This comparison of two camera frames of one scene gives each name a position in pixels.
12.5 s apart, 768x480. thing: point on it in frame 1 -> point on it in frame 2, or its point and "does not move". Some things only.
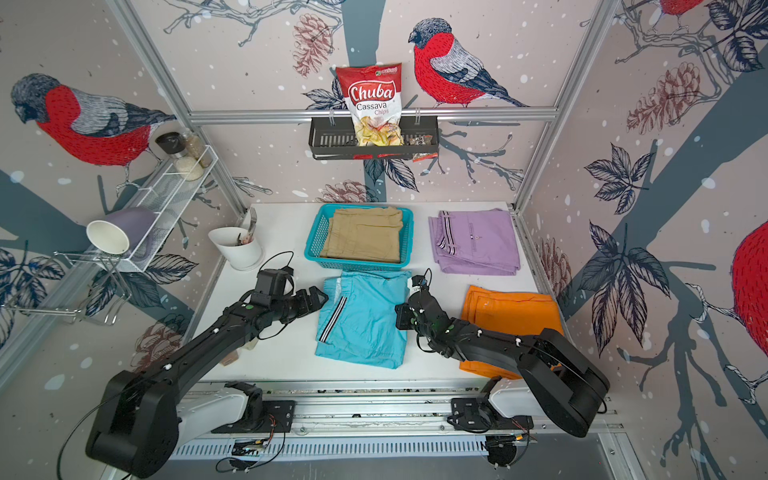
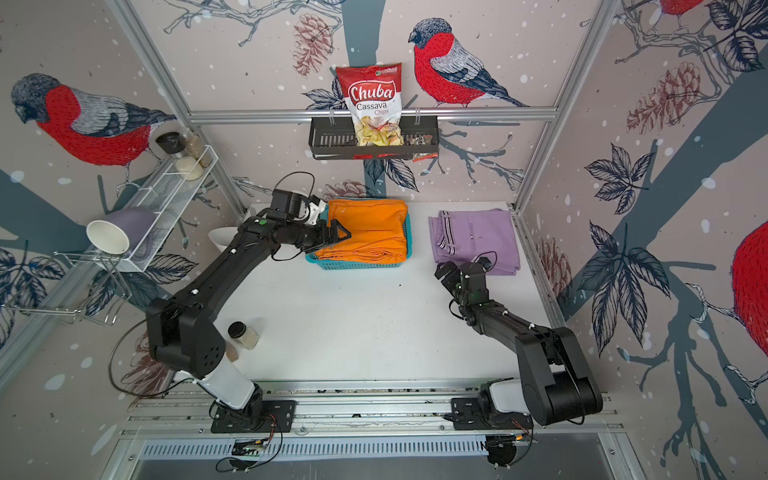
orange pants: (510, 313) -> (377, 231)
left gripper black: (307, 306) -> (323, 238)
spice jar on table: (230, 358) does not move
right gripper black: (403, 310) -> (454, 273)
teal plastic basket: (320, 229) does not move
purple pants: (474, 241) does not move
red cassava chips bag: (373, 93) does not move
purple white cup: (120, 233) does not move
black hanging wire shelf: (336, 136) does not move
